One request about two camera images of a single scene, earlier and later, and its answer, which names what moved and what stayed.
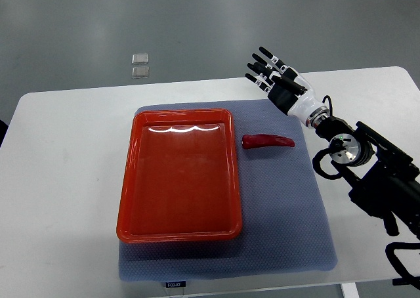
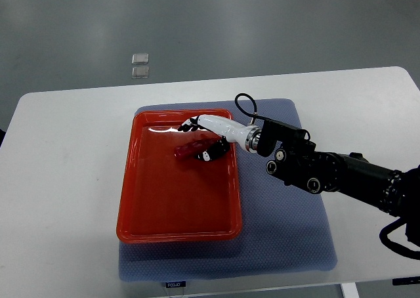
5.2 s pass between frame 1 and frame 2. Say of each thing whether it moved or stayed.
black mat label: stayed
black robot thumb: moved
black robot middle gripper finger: moved
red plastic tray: stayed
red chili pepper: moved
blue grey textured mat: stayed
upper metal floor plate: stayed
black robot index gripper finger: moved
